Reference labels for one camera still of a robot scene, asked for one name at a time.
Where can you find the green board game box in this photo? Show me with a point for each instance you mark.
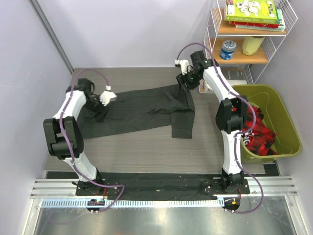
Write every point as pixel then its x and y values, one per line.
pixel 251 11

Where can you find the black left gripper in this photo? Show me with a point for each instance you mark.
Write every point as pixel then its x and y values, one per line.
pixel 100 115

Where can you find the red black plaid shirt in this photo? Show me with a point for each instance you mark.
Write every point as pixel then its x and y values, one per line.
pixel 260 139

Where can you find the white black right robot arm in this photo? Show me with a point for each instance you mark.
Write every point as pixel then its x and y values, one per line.
pixel 230 116

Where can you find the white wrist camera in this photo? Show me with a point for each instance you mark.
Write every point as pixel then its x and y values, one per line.
pixel 107 96
pixel 183 65

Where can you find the white wire shelf rack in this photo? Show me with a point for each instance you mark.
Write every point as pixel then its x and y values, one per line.
pixel 244 35

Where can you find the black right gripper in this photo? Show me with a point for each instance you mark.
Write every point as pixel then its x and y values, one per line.
pixel 181 78

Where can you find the teal book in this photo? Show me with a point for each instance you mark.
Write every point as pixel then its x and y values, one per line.
pixel 280 27

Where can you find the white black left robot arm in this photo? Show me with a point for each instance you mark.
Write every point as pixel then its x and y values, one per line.
pixel 63 135

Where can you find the pale yellow faceted vase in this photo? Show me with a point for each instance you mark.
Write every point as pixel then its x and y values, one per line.
pixel 251 44

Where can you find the grey pinstriped long sleeve shirt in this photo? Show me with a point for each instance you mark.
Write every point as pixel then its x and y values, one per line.
pixel 145 109

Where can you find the blue white tin can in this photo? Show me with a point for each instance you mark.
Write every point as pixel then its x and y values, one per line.
pixel 228 49

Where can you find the grey booklet with papers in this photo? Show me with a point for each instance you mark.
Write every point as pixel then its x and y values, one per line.
pixel 232 75

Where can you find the aluminium extrusion rail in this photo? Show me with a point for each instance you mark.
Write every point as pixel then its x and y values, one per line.
pixel 57 188

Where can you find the perforated cable duct strip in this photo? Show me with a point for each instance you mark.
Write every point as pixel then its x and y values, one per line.
pixel 99 203

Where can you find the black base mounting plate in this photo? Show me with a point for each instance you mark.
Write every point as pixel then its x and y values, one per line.
pixel 161 187

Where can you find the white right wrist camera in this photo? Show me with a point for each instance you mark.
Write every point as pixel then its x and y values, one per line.
pixel 183 65

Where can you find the red book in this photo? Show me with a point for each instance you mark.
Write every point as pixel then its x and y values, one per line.
pixel 264 25

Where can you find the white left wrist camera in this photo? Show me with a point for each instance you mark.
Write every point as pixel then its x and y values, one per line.
pixel 107 96

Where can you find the olive green plastic bin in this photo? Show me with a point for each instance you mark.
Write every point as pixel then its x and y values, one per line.
pixel 276 118

